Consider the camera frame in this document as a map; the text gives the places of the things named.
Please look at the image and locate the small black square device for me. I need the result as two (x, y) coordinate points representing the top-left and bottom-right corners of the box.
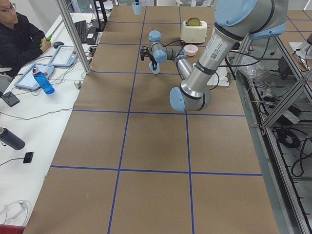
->
(23, 152), (34, 164)

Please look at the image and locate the black smartphone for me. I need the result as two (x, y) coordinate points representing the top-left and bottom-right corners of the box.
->
(0, 91), (20, 107)

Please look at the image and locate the teach pendant tablet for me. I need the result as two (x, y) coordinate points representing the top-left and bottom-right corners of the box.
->
(49, 45), (78, 67)
(14, 63), (55, 91)

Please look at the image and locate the aluminium frame post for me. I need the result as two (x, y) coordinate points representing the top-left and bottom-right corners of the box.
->
(55, 0), (91, 75)

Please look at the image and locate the near teach pendant tablet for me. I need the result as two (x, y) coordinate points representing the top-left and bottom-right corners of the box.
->
(14, 63), (55, 91)

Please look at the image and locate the cream white toaster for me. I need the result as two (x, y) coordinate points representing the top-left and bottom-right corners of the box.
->
(180, 20), (208, 44)

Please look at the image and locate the brown toast slice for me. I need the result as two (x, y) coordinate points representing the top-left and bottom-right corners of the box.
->
(187, 17), (201, 27)

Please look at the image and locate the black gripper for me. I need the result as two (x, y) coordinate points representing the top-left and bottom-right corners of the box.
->
(135, 0), (157, 70)

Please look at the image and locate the black computer mouse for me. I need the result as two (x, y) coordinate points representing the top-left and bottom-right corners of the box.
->
(53, 41), (64, 49)

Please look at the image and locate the black keyboard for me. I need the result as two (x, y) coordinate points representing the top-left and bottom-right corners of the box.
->
(74, 20), (87, 43)

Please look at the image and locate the pink plastic bowl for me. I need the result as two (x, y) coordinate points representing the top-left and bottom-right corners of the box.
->
(184, 44), (198, 57)

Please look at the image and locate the clear plastic bag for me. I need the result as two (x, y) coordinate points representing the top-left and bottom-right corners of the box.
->
(238, 57), (272, 84)

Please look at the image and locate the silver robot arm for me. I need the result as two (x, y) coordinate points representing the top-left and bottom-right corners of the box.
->
(140, 0), (288, 112)

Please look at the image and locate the white charger with cable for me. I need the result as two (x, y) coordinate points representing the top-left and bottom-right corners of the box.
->
(0, 200), (32, 226)

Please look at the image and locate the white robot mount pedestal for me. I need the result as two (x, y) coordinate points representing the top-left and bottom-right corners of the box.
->
(192, 63), (230, 89)

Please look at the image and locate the dark grey thermos bottle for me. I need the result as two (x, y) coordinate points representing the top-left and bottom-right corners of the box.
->
(0, 127), (25, 150)

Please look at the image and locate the seated person black jacket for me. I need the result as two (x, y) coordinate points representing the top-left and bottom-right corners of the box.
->
(0, 0), (51, 78)

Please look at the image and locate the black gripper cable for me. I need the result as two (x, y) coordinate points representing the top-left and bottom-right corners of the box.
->
(162, 39), (188, 59)

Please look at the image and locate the light blue cup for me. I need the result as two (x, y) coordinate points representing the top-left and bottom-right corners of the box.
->
(149, 61), (160, 75)
(132, 2), (142, 16)

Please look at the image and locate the far teach pendant tablet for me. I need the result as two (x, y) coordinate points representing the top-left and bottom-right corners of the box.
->
(49, 45), (78, 67)

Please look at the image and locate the blue water bottle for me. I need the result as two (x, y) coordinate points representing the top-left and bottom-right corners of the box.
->
(32, 66), (55, 95)

